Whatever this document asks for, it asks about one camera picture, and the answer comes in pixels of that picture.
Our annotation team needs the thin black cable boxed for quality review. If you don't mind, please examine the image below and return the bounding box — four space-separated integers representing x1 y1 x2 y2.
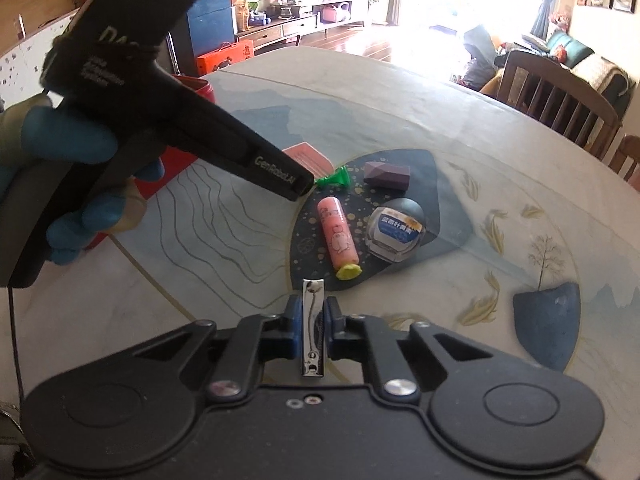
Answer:
7 285 26 397

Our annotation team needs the dark purple faceted box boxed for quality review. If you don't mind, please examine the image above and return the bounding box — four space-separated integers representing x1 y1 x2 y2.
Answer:
363 160 411 194

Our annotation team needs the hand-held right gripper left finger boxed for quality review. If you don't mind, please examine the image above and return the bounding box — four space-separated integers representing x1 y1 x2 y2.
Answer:
135 294 304 402

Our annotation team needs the grey bag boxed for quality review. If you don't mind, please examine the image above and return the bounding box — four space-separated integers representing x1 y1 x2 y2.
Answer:
459 24 502 92

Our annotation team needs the person's left hand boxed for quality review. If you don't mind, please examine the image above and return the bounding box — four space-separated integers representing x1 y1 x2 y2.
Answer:
0 103 166 267

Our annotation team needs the orange gift box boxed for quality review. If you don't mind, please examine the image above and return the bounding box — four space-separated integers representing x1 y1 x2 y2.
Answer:
196 42 255 75

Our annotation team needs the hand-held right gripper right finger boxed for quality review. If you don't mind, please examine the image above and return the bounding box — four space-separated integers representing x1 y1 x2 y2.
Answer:
323 296 500 399

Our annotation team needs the pink tube with yellow cap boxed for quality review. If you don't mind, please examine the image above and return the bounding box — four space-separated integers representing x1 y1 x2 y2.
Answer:
318 196 362 281

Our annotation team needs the blue board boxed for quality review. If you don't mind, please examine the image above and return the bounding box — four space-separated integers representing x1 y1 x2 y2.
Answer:
187 0 239 44

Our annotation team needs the round clear ink bottle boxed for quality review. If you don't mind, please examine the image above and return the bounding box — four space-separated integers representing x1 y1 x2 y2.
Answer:
364 198 427 264

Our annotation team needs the wooden television cabinet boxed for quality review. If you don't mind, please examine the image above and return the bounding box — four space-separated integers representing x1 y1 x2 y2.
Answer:
234 0 374 54

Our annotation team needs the printed tablecloth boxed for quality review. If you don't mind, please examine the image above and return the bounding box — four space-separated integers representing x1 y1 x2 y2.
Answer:
9 45 640 480

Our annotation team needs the small green plastic funnel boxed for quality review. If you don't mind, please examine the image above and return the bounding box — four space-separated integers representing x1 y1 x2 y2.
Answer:
313 164 350 189

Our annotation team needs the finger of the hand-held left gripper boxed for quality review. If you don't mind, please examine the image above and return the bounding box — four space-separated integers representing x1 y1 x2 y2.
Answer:
149 66 317 203

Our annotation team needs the small pink ribbed box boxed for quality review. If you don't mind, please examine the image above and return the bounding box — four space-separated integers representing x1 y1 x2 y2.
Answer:
282 142 334 179

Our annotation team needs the dark green sofa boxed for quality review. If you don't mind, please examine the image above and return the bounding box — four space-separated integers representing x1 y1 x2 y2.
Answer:
519 29 632 117

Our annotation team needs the wooden slatted dining chair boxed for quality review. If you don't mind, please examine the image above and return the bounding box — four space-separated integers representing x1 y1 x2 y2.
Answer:
497 48 621 162

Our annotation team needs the red box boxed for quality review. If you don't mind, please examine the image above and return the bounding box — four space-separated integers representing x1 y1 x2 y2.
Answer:
81 73 217 252

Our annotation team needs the silver nail clipper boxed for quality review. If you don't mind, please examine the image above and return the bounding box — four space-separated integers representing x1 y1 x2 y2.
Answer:
299 278 327 379

